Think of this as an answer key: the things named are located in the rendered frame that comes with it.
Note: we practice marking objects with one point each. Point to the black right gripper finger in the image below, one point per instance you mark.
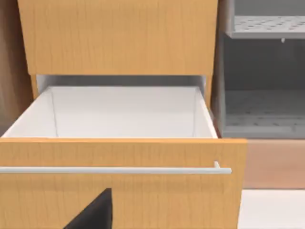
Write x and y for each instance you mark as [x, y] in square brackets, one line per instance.
[97, 212]

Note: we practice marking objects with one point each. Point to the pale wooden drawer front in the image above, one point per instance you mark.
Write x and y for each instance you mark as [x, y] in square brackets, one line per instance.
[143, 198]

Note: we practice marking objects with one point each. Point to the wooden cupboard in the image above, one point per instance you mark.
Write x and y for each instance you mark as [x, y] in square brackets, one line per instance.
[262, 155]

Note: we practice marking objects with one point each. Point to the closed wooden drawer front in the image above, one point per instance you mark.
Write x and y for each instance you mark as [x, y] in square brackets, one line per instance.
[119, 35]

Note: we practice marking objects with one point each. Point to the grey pierced shelf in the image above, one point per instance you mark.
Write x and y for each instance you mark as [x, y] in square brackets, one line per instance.
[267, 26]

